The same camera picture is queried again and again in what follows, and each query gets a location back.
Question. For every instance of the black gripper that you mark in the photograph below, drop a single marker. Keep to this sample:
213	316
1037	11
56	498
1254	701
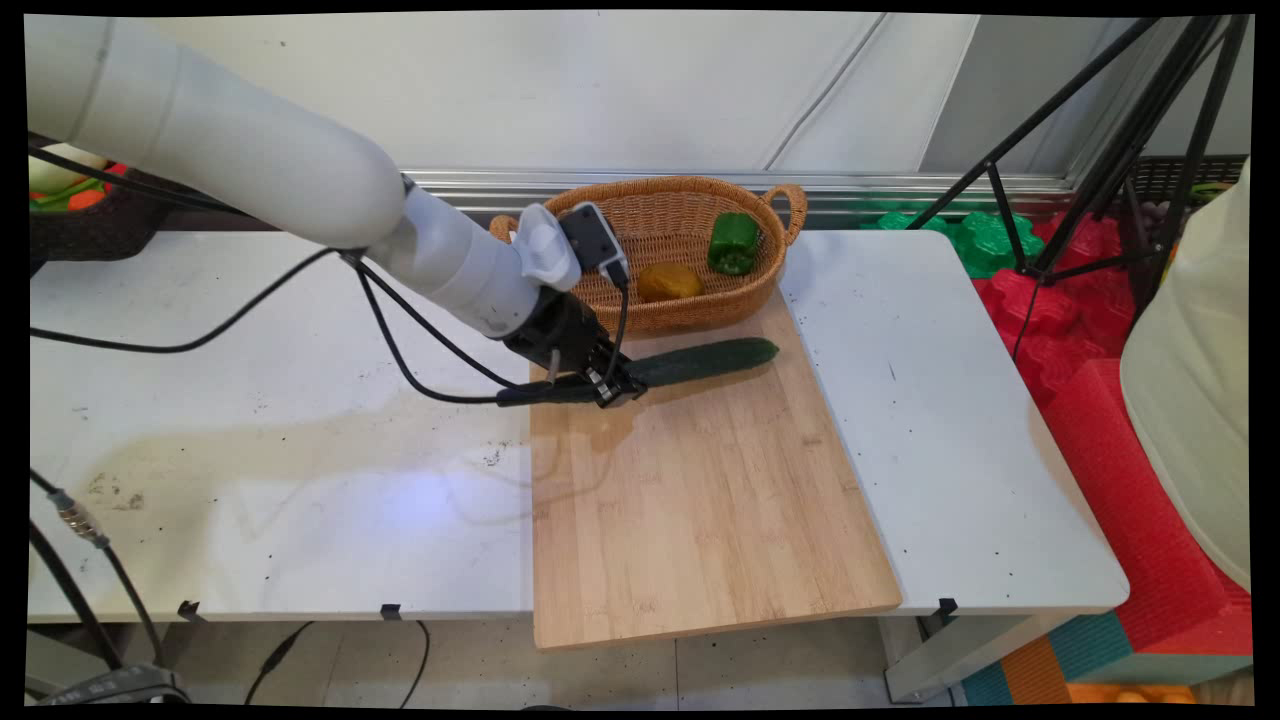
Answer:
558	335

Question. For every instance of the dark green cucumber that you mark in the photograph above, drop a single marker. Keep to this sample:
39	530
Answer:
700	361

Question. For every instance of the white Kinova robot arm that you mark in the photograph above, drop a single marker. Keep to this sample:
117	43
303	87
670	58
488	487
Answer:
250	165

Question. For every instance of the yellow-brown toy potato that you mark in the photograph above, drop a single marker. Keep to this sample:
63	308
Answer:
670	282

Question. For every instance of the bamboo cutting board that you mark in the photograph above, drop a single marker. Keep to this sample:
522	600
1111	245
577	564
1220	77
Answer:
700	500

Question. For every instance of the green toy bell pepper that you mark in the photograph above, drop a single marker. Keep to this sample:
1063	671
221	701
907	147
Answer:
733	243

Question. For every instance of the white table leg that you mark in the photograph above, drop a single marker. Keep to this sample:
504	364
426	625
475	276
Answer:
960	655

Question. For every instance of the red foam mat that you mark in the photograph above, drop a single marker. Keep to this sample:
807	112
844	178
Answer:
1120	470

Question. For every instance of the multicolour striped floor mat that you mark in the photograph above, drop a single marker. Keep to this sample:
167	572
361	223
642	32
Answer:
1060	665

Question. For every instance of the dark woven storage basket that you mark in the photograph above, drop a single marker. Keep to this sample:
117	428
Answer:
95	230

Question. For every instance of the orange toy vegetable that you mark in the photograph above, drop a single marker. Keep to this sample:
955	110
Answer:
86	198

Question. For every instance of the cream fabric garment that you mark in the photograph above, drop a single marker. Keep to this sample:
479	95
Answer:
1195	390

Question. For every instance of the white toy vegetable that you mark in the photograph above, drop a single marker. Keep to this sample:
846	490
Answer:
55	170

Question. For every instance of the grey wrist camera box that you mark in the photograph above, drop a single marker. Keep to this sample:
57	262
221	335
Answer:
594	240

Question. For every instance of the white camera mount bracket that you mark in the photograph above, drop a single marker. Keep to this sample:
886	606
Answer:
545	250

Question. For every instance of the aluminium wall rail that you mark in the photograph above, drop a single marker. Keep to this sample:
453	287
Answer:
850	190

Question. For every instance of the black camera tripod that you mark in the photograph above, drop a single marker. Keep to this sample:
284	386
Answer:
1130	140

